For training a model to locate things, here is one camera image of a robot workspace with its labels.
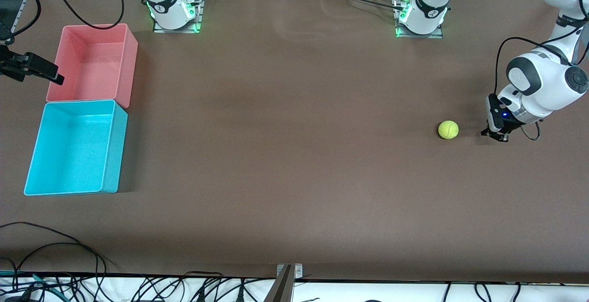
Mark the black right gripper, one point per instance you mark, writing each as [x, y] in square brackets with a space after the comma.
[13, 65]

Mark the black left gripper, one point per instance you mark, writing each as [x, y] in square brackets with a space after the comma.
[505, 129]

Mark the yellow-green tennis ball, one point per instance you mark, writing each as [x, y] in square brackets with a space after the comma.
[448, 130]

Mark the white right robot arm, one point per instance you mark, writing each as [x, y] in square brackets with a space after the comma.
[165, 2]

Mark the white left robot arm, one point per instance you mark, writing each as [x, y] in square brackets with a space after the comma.
[428, 7]

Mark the pink plastic bin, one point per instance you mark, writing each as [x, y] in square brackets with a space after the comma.
[92, 62]

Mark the blue plastic bin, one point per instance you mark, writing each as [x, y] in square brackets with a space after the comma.
[69, 154]

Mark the perforated metal strip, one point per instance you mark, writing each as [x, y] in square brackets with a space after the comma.
[16, 16]

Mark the grey metal strut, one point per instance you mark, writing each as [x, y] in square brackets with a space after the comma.
[280, 290]

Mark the small metal table bracket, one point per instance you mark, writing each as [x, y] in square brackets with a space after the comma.
[298, 270]

